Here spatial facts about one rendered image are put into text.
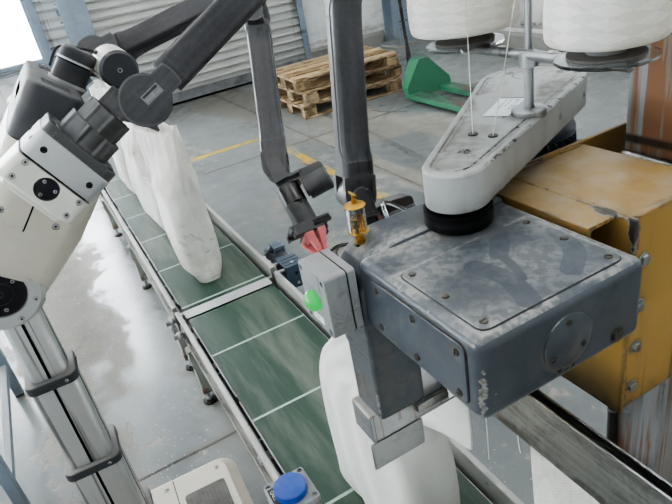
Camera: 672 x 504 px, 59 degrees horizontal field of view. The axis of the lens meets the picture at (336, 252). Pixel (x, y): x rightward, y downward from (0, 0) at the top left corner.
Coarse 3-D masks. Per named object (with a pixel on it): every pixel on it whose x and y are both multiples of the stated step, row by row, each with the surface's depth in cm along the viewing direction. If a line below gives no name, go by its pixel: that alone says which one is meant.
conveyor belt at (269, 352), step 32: (192, 320) 247; (224, 320) 243; (256, 320) 239; (288, 320) 235; (224, 352) 224; (256, 352) 220; (288, 352) 217; (320, 352) 214; (224, 384) 221; (256, 384) 205; (288, 384) 202; (320, 384) 199; (256, 416) 191; (288, 416) 188; (320, 416) 186; (288, 448) 177; (320, 448) 174; (320, 480) 164
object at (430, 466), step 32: (352, 384) 131; (352, 416) 132; (448, 416) 106; (352, 448) 140; (416, 448) 120; (448, 448) 124; (352, 480) 154; (384, 480) 130; (416, 480) 124; (448, 480) 127
